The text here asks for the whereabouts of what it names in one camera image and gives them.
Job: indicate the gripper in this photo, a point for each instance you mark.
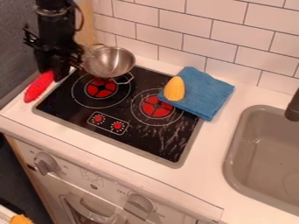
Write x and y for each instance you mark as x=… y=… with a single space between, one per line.
x=52 y=59

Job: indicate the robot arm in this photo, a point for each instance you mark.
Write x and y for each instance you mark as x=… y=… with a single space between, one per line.
x=54 y=17

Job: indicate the silver pot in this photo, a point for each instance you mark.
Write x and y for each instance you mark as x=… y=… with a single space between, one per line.
x=109 y=61

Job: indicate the toy stove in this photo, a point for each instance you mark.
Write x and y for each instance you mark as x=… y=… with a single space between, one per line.
x=120 y=113

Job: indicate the yellow toy corn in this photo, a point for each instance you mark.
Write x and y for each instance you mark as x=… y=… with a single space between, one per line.
x=174 y=89

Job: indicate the blue cloth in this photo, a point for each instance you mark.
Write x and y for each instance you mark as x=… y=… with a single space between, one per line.
x=202 y=93

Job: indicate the toy sink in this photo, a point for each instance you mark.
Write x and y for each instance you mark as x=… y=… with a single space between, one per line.
x=264 y=157

